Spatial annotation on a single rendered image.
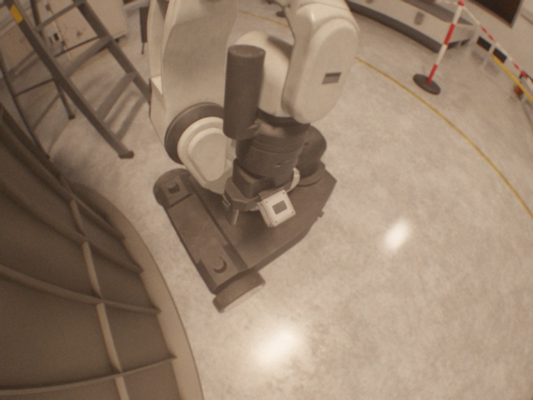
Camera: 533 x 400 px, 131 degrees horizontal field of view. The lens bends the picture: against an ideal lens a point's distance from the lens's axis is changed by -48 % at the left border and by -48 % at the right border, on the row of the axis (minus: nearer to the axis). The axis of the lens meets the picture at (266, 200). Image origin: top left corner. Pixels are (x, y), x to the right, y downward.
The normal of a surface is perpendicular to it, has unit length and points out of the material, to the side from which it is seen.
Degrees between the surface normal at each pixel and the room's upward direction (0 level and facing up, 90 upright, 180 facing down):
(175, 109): 90
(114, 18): 90
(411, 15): 90
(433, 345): 0
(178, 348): 0
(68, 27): 90
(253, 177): 11
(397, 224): 0
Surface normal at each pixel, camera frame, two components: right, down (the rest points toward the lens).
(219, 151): 0.58, 0.71
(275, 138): -0.02, 0.80
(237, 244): 0.00, -0.48
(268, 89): -0.80, 0.40
